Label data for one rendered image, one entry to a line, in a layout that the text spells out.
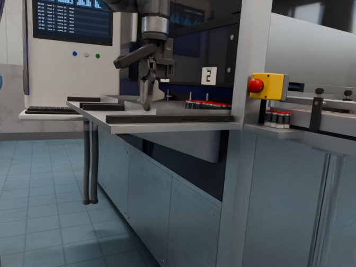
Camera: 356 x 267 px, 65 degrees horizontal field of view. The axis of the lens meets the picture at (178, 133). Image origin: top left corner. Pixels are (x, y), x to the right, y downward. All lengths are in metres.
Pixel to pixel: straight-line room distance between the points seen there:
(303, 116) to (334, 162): 0.15
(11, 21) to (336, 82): 4.25
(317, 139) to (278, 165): 0.23
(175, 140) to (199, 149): 0.10
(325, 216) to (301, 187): 0.28
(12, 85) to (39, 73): 3.02
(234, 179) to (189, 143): 0.18
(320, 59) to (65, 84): 1.24
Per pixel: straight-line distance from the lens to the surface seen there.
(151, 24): 0.80
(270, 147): 0.97
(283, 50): 0.97
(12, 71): 4.67
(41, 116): 1.45
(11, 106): 4.70
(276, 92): 0.81
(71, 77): 1.66
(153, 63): 0.79
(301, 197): 1.18
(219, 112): 0.88
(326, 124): 0.82
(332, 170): 0.87
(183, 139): 0.87
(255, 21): 0.88
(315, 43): 1.09
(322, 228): 0.93
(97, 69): 1.67
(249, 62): 0.86
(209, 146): 0.93
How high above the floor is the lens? 0.99
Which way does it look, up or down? 10 degrees down
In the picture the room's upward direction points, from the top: 4 degrees clockwise
